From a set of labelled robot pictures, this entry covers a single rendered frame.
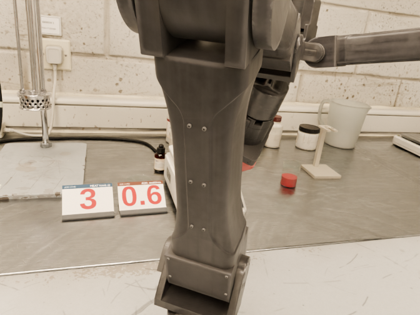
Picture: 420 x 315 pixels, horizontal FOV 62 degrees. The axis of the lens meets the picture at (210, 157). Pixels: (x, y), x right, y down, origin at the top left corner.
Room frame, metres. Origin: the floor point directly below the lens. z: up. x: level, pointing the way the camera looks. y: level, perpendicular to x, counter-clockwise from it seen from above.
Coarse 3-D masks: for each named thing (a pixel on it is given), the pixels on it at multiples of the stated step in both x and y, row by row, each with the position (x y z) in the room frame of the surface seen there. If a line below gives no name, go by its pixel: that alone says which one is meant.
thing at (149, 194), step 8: (152, 184) 0.64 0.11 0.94; (160, 184) 0.64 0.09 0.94; (120, 192) 0.61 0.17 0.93; (128, 192) 0.61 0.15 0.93; (136, 192) 0.62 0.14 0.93; (144, 192) 0.62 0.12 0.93; (152, 192) 0.63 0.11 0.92; (160, 192) 0.63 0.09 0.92; (120, 200) 0.59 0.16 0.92; (128, 200) 0.60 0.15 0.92; (136, 200) 0.60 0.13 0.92; (144, 200) 0.61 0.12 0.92; (152, 200) 0.61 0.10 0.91; (160, 200) 0.62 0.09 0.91
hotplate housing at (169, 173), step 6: (168, 156) 0.73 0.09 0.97; (168, 162) 0.70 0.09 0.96; (168, 168) 0.69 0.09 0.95; (168, 174) 0.69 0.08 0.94; (174, 174) 0.64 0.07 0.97; (168, 180) 0.69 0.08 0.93; (174, 180) 0.63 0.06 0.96; (168, 186) 0.68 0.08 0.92; (174, 186) 0.62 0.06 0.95; (174, 192) 0.62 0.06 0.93; (174, 198) 0.61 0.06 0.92; (174, 204) 0.62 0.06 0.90
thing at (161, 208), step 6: (162, 186) 0.64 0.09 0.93; (120, 204) 0.59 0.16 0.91; (162, 204) 0.61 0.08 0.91; (120, 210) 0.58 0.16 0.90; (126, 210) 0.58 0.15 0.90; (132, 210) 0.59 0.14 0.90; (138, 210) 0.59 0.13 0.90; (144, 210) 0.59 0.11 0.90; (150, 210) 0.59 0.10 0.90; (156, 210) 0.60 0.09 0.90; (162, 210) 0.60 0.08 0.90
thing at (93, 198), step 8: (64, 192) 0.57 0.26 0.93; (72, 192) 0.58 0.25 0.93; (80, 192) 0.58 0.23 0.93; (88, 192) 0.59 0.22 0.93; (96, 192) 0.59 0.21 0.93; (104, 192) 0.60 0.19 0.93; (64, 200) 0.56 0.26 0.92; (72, 200) 0.57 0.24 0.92; (80, 200) 0.57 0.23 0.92; (88, 200) 0.58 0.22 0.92; (96, 200) 0.58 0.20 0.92; (104, 200) 0.59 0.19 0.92; (64, 208) 0.55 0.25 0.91; (72, 208) 0.56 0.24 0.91; (80, 208) 0.56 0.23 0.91; (88, 208) 0.56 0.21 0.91; (96, 208) 0.57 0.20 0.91; (104, 208) 0.57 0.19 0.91
